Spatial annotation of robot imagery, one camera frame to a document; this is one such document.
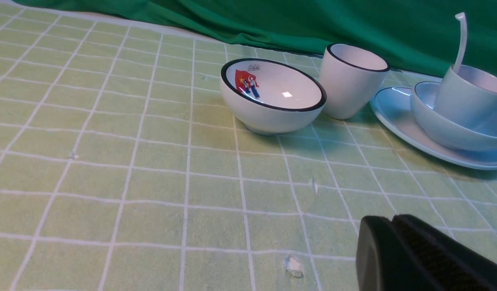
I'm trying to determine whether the plain light blue bowl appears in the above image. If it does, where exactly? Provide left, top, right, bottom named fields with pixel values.
left=410, top=81, right=497, bottom=152

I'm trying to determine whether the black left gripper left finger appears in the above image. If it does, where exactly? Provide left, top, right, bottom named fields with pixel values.
left=356, top=215, right=444, bottom=291

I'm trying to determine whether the black-rimmed white cup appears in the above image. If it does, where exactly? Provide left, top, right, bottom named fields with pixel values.
left=319, top=44, right=390, bottom=120

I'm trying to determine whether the plain light blue plate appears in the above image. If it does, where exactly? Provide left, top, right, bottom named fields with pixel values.
left=370, top=87, right=497, bottom=170

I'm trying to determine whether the black-rimmed illustrated bowl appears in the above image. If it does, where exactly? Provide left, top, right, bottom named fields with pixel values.
left=220, top=58, right=327, bottom=135

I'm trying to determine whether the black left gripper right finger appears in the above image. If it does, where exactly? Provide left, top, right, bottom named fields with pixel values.
left=392, top=214, right=497, bottom=291

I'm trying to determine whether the green checkered tablecloth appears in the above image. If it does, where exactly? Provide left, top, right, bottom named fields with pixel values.
left=0, top=0, right=497, bottom=291

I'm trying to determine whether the plain light blue cup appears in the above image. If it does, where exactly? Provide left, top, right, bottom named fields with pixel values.
left=434, top=64, right=497, bottom=129

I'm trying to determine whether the green backdrop cloth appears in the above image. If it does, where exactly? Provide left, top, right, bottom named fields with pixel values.
left=18, top=0, right=497, bottom=77

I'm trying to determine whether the plain white ceramic spoon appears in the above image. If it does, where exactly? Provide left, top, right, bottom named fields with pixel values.
left=453, top=12, right=468, bottom=74

